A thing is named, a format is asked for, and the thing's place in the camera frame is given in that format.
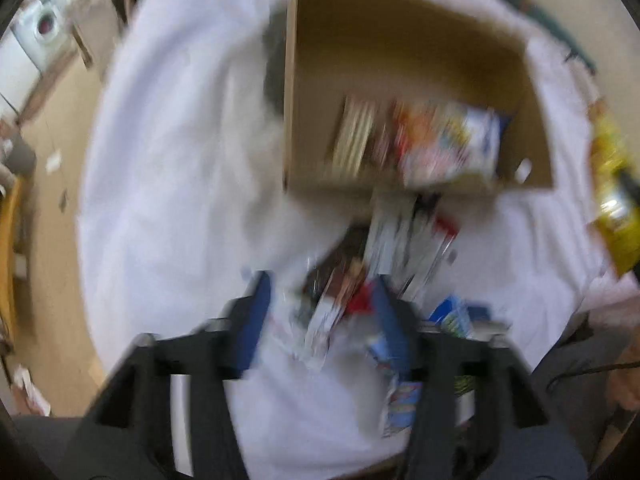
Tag beige brown snack packet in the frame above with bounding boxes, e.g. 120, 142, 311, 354
300, 255, 381, 371

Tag brown cardboard box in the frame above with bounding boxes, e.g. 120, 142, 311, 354
282, 0, 555, 196

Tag yellow wooden chair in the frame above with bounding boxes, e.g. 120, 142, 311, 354
0, 175, 26, 341

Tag person's right leg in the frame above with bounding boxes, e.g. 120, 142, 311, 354
530, 310, 636, 463

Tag green mat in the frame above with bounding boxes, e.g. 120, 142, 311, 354
475, 0, 598, 73

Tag white bed sheet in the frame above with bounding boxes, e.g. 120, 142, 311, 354
75, 0, 616, 480

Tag beige striped snack packet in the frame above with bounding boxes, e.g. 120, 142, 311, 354
330, 95, 378, 176

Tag brown floor mat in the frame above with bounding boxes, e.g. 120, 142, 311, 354
20, 50, 83, 121

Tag person's right forearm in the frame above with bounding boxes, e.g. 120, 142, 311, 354
607, 345, 640, 411

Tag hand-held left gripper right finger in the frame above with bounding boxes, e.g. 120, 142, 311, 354
372, 275, 548, 480

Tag snack packets inside box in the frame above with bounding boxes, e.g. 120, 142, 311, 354
395, 102, 503, 186

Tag white washing machine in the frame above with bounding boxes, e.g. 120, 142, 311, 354
12, 0, 71, 61

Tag dark brown snack packet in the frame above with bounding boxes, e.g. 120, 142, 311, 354
305, 227, 371, 291

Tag grey cloth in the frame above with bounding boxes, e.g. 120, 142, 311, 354
262, 10, 288, 116

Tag red white snack bar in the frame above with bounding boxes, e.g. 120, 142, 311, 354
362, 194, 460, 301

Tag grey trash bin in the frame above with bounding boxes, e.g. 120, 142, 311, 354
0, 132, 38, 176

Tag yellow snack packet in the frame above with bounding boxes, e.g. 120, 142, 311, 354
587, 102, 640, 276

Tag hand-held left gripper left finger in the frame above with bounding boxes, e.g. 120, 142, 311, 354
90, 270, 273, 480

